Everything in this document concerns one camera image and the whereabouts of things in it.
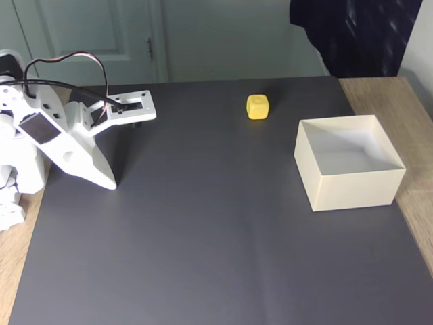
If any dark grey mat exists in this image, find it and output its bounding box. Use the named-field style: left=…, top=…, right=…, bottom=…
left=7, top=74, right=433, bottom=325

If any pale green door with handle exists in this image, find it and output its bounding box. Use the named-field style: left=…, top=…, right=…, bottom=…
left=0, top=0, right=166, bottom=89

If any dark hanging cloth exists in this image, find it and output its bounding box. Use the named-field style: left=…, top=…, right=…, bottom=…
left=289, top=0, right=424, bottom=79

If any black camera cable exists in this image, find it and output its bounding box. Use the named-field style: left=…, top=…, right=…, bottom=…
left=0, top=78, right=128, bottom=111

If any yellow cube block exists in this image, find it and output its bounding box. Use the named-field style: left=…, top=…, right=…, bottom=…
left=246, top=94, right=271, bottom=120

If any white open box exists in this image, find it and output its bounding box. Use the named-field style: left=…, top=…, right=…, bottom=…
left=292, top=114, right=407, bottom=213

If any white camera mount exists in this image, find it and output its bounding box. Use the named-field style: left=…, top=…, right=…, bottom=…
left=89, top=89, right=158, bottom=136

